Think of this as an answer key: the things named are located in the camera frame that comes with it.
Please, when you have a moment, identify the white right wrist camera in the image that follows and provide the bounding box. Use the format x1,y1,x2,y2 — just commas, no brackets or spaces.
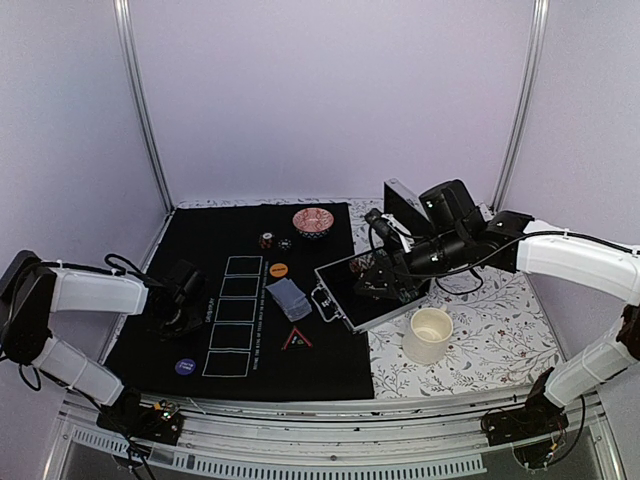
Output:
382,214,415,253

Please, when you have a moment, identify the black poker table mat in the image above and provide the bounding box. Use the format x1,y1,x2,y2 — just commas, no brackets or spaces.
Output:
105,203,374,402

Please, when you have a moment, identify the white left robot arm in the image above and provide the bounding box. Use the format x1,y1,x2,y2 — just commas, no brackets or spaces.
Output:
1,250,206,434

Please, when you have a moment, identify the floral white tablecloth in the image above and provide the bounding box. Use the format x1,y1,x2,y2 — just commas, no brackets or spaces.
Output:
172,197,561,400

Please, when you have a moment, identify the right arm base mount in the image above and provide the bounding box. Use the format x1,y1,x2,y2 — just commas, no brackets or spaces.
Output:
480,368,569,470

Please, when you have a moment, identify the red triangular all-in marker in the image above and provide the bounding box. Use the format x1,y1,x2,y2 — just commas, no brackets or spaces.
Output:
281,326,313,351

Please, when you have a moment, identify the orange big blind button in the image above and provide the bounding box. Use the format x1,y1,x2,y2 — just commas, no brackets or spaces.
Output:
269,263,289,278

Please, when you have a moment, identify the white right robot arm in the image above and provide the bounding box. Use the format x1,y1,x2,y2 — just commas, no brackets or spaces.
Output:
354,179,639,436

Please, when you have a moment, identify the right aluminium frame post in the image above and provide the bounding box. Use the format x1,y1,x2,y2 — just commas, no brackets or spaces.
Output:
490,0,550,212

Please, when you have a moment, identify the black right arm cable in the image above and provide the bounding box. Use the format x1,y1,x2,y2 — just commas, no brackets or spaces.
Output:
367,219,640,296

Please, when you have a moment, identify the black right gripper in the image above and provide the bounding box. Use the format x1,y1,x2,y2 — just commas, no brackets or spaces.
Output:
354,227,470,299

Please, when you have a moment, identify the red white poker chip stack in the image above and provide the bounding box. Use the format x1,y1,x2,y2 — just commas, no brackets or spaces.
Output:
348,253,375,276

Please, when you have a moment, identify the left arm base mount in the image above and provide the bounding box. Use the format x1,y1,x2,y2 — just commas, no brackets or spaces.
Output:
96,388,184,446

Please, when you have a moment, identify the blue playing card deck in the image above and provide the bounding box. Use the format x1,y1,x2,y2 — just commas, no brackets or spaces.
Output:
266,278,312,322

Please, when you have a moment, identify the aluminium front rail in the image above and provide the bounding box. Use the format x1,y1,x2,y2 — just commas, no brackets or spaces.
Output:
43,387,629,479

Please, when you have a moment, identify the purple small blind button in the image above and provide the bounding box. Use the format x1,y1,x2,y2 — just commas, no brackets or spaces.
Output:
174,358,196,376

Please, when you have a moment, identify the left aluminium frame post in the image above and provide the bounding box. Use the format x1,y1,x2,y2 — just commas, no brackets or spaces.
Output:
113,0,175,214

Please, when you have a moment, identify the red patterned ceramic bowl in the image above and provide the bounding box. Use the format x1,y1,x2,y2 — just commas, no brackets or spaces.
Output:
292,207,335,240

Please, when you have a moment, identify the black poker chip stack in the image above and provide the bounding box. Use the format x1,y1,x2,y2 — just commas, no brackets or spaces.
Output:
278,239,292,252

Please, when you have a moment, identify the white ceramic mug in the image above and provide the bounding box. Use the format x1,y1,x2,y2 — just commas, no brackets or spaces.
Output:
402,306,454,365

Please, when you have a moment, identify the aluminium frame post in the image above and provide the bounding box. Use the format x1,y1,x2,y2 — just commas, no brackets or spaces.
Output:
113,0,175,214
490,0,550,212

